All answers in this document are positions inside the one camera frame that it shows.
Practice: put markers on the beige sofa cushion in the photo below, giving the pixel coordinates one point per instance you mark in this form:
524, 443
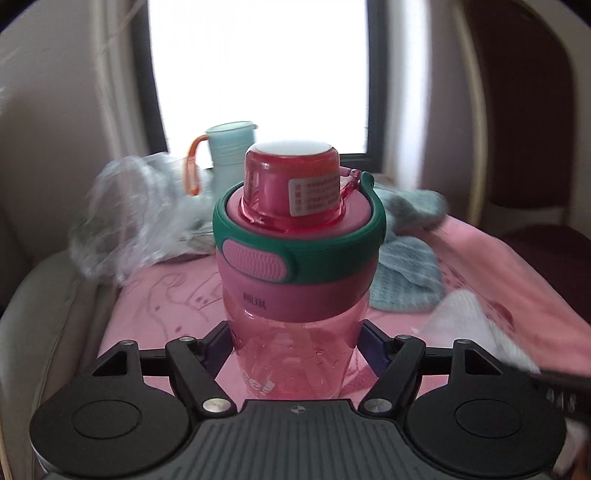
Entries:
46, 332

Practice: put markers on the pink printed blanket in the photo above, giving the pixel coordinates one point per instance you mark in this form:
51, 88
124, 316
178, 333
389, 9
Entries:
171, 300

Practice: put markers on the light blue ribbed towel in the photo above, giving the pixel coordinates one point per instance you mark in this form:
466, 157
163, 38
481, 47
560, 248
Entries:
406, 272

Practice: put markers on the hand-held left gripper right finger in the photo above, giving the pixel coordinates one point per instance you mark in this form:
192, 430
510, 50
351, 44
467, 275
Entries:
371, 351

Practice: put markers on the dark red chair gold frame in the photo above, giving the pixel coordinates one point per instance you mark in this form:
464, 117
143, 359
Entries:
526, 115

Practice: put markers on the teal fluffy towel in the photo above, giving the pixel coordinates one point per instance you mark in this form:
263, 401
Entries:
408, 203

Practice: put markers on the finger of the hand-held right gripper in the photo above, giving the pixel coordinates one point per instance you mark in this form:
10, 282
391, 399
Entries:
561, 387

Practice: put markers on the dark framed window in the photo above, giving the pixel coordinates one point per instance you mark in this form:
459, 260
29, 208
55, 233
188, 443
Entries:
258, 69

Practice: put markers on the white paper towel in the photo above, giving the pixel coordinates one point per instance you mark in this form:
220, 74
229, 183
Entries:
461, 318

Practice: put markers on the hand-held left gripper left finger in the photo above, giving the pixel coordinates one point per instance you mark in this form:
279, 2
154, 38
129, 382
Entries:
216, 351

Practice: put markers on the clear plastic bag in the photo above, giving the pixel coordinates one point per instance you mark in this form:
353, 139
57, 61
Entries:
129, 217

